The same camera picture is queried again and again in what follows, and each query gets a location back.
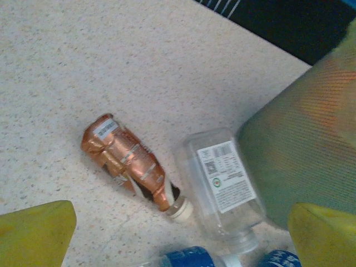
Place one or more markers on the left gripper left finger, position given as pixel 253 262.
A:
pixel 33 239

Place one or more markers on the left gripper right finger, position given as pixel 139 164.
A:
pixel 325 239

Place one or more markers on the blue label bottle white cap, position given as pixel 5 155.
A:
pixel 189 257
pixel 278 258

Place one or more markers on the clear square bottle white label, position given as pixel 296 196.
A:
pixel 222 178

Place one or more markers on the crushed copper label bottle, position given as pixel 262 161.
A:
pixel 125 155

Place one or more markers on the green bin with bag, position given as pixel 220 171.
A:
pixel 306 139

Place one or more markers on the yellow-green bin liner bag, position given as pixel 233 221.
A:
pixel 347 41

